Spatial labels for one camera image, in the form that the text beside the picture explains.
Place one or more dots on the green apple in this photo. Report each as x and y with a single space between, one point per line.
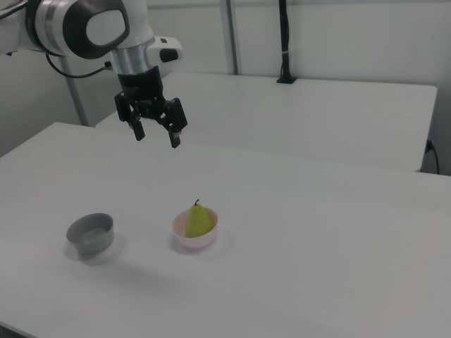
199 222

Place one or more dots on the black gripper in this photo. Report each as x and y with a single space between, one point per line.
141 86

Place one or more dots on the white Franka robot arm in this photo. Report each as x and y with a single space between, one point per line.
102 28

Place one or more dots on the pink bowl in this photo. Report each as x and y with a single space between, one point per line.
197 243

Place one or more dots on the grey bowl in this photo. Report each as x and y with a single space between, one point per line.
96 246

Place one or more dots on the grey metal frame post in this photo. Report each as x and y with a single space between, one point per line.
77 98
230 35

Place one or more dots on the white side table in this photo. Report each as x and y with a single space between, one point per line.
282 116

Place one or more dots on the black camera pole with base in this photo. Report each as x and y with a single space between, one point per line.
284 63

